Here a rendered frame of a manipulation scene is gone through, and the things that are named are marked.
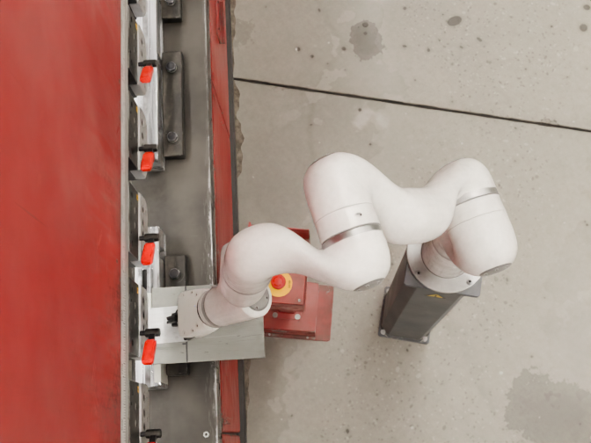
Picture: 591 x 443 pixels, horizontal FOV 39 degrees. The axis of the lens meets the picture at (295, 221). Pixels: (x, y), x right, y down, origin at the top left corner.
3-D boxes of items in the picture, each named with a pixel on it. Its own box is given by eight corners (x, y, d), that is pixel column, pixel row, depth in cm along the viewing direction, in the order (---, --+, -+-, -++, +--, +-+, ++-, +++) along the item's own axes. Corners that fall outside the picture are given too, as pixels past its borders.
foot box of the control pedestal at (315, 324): (330, 341, 292) (330, 337, 280) (259, 336, 293) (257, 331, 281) (334, 286, 297) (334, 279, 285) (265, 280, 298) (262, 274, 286)
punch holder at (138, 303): (149, 360, 175) (131, 352, 159) (108, 363, 175) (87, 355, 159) (148, 291, 179) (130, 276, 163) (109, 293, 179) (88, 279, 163)
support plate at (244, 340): (265, 358, 193) (265, 357, 192) (153, 364, 193) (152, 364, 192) (261, 282, 197) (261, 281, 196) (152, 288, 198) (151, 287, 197)
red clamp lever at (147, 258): (153, 259, 166) (158, 231, 174) (132, 260, 166) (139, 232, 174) (154, 266, 167) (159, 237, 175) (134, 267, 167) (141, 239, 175)
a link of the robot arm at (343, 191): (474, 247, 168) (445, 175, 172) (522, 223, 161) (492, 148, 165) (309, 263, 132) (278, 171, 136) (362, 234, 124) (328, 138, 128)
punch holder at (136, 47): (146, 98, 190) (130, 67, 175) (110, 101, 191) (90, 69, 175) (146, 39, 194) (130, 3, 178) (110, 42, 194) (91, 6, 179)
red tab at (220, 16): (225, 43, 262) (222, 32, 255) (219, 44, 262) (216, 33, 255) (223, 1, 266) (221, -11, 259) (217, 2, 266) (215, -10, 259)
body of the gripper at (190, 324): (199, 283, 175) (172, 292, 183) (200, 331, 172) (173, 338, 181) (229, 286, 179) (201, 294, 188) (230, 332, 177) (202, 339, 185)
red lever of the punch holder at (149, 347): (154, 359, 161) (159, 325, 169) (133, 360, 161) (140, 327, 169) (155, 366, 162) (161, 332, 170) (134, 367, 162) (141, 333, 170)
